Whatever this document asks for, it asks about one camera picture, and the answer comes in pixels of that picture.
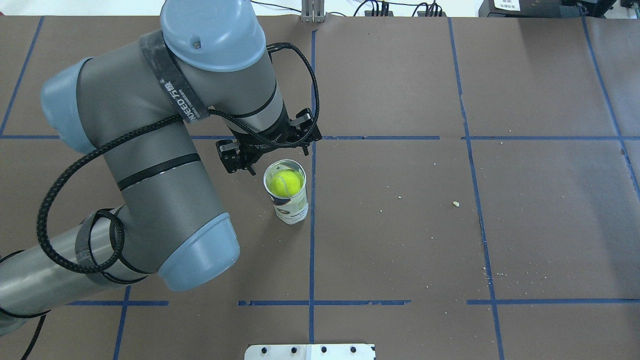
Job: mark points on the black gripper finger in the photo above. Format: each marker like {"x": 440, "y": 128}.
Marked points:
{"x": 230, "y": 155}
{"x": 304, "y": 128}

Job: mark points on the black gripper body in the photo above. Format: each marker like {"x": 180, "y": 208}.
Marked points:
{"x": 261, "y": 138}

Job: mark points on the yellow-green tennis ball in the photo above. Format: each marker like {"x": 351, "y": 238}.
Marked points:
{"x": 286, "y": 183}

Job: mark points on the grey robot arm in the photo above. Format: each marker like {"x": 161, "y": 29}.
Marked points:
{"x": 131, "y": 106}

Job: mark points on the clear tennis ball can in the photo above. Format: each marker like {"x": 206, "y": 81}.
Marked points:
{"x": 290, "y": 210}

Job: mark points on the aluminium frame post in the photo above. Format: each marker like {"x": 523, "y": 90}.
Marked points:
{"x": 313, "y": 11}

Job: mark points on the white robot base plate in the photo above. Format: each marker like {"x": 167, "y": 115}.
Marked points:
{"x": 326, "y": 351}

